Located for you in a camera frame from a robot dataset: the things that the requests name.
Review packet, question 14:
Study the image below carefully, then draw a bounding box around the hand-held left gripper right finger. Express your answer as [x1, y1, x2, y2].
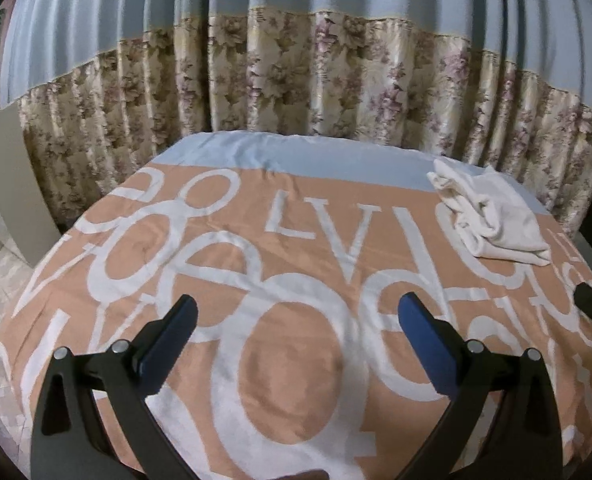
[397, 292, 563, 480]

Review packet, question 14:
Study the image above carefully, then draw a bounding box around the peach and blue printed blanket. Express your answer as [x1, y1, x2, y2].
[0, 131, 592, 480]

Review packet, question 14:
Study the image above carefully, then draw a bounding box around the grey flat board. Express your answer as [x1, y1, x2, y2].
[0, 104, 62, 267]

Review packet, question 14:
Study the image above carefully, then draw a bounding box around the white knit sweater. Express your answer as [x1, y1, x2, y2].
[427, 157, 552, 267]

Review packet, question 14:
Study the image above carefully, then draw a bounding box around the floral curtain with blue top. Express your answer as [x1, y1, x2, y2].
[0, 0, 592, 235]

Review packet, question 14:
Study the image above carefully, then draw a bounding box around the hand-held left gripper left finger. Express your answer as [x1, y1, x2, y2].
[30, 294, 199, 480]

